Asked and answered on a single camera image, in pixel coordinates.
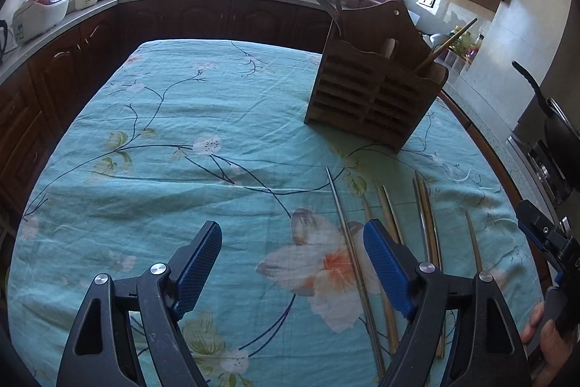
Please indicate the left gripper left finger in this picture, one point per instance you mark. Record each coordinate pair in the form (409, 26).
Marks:
(101, 351)

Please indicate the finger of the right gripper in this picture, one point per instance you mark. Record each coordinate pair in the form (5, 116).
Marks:
(548, 237)

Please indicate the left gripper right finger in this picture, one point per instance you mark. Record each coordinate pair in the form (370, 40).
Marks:
(486, 349)

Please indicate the brown wooden chopstick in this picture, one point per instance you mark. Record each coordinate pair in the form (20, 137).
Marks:
(437, 51)

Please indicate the dark lower kitchen cabinets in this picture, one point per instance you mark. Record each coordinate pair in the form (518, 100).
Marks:
(90, 51)

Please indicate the right hand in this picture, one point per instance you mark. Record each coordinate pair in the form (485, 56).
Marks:
(561, 359)

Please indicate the gas stove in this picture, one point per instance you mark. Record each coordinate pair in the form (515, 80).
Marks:
(552, 192)

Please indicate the wooden chopstick far right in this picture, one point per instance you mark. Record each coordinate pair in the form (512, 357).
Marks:
(475, 246)

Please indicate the black frying pan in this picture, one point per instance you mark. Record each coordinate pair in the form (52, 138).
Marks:
(562, 138)

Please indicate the wooden chopstick middle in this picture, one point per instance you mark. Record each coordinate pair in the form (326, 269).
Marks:
(384, 208)

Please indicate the thin pale chopstick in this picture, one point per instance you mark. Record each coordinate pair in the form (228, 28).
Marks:
(392, 215)

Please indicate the yellow oil bottle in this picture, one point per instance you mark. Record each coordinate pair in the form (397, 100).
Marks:
(461, 45)

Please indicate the teal floral tablecloth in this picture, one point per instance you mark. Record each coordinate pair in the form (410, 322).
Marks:
(188, 131)

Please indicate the brown wooden utensil holder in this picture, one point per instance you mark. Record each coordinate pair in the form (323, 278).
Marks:
(376, 78)

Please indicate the white pink rice cooker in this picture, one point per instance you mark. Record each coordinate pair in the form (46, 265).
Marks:
(35, 17)

